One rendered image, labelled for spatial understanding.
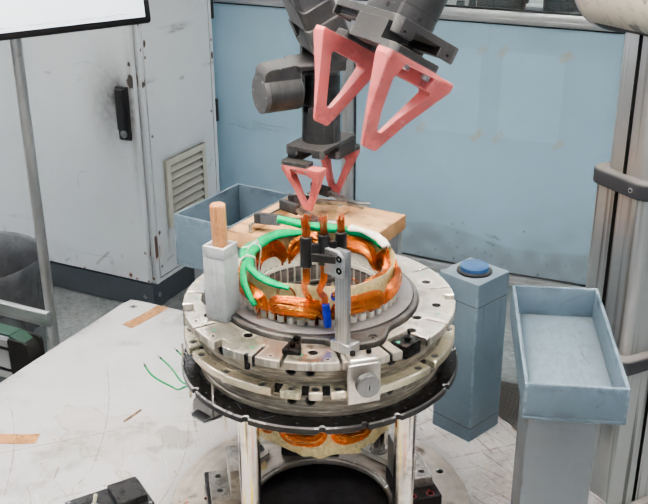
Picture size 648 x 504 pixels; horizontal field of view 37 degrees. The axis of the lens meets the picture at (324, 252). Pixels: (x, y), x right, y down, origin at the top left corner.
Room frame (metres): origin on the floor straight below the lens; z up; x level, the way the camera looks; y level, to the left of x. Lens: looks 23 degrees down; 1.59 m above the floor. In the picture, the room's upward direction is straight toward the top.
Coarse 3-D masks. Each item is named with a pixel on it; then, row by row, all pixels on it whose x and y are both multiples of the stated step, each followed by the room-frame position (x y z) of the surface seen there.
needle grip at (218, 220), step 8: (216, 208) 0.97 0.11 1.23; (224, 208) 0.98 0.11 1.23; (216, 216) 0.97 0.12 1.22; (224, 216) 0.98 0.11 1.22; (216, 224) 0.97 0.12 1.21; (224, 224) 0.98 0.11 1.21; (216, 232) 0.97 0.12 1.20; (224, 232) 0.98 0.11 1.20; (216, 240) 0.97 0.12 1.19; (224, 240) 0.98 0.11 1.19
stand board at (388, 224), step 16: (272, 208) 1.41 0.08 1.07; (320, 208) 1.41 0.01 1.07; (336, 208) 1.41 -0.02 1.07; (352, 208) 1.41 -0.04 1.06; (368, 208) 1.41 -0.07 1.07; (240, 224) 1.34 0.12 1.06; (368, 224) 1.34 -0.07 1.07; (384, 224) 1.34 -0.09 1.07; (400, 224) 1.36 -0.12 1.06; (240, 240) 1.31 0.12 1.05
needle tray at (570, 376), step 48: (528, 288) 1.12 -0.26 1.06; (576, 288) 1.11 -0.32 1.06; (528, 336) 1.06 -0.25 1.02; (576, 336) 1.06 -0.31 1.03; (528, 384) 0.88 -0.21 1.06; (576, 384) 0.94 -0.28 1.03; (624, 384) 0.88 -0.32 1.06; (528, 432) 0.95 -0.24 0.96; (576, 432) 0.95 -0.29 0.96; (528, 480) 0.95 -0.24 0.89; (576, 480) 0.94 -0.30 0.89
